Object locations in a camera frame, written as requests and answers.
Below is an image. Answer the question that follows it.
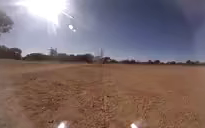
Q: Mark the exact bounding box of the distant pole structure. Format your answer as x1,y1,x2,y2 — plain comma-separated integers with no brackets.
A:
99,47,105,59

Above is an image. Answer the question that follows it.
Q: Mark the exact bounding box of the distant row of trees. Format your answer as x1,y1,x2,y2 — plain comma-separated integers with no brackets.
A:
0,44,205,66

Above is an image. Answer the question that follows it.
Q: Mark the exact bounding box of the distant tower structure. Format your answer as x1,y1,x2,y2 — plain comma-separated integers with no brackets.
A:
48,46,58,57

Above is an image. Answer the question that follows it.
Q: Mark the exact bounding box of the robot's own part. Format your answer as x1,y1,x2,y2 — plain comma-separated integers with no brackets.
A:
57,121,67,128
129,122,139,128

